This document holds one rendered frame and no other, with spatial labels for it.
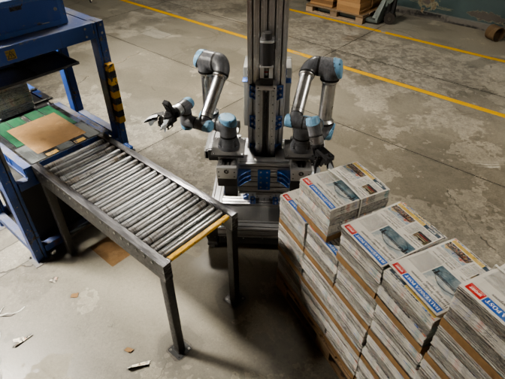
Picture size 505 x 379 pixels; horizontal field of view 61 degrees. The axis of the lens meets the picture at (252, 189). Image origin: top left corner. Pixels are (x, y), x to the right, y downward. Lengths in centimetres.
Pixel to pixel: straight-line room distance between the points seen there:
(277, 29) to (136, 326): 207
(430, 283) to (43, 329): 237
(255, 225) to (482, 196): 212
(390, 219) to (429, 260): 28
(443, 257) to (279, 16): 162
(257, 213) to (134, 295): 108
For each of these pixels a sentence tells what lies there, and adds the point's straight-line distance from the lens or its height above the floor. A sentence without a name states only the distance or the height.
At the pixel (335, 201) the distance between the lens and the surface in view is 217.
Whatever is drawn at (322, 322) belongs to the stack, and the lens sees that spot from 266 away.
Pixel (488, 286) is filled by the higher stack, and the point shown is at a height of 129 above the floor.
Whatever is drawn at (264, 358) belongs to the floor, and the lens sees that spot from 281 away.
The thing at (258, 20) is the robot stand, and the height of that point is 162.
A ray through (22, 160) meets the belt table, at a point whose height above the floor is 79.
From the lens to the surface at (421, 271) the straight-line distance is 192.
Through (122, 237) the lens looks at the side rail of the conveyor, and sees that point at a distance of 243.
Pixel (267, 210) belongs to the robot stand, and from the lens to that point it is 336.
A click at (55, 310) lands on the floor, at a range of 327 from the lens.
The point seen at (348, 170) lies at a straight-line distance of 238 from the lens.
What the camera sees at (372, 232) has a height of 107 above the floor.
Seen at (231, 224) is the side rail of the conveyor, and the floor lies 73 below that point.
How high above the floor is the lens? 243
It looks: 39 degrees down
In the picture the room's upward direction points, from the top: straight up
